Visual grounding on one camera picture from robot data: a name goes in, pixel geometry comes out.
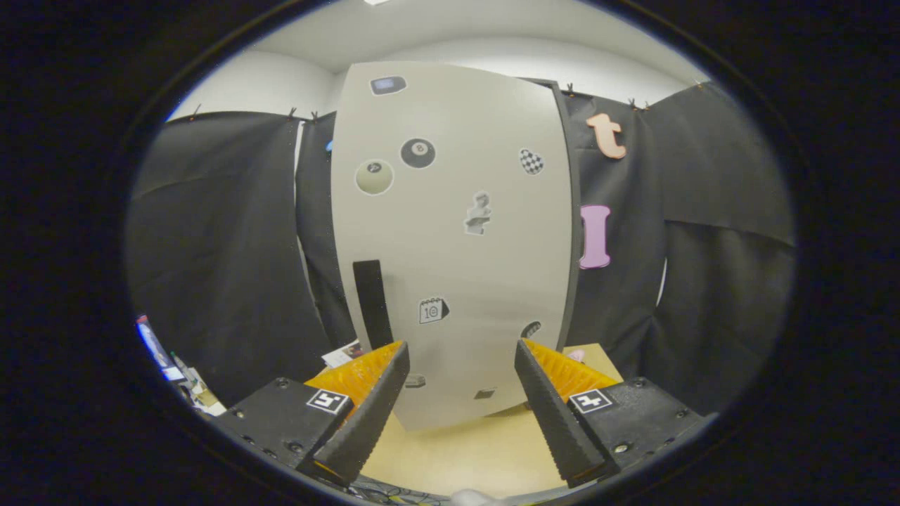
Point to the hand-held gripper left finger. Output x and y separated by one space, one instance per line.
369 422

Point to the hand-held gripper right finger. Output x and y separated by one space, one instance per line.
552 422

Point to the grey shoe cabinet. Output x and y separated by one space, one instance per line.
575 211

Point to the black backdrop cloth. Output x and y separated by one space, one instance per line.
703 176

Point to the blue and white box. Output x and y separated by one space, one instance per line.
156 348

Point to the white book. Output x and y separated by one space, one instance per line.
341 355

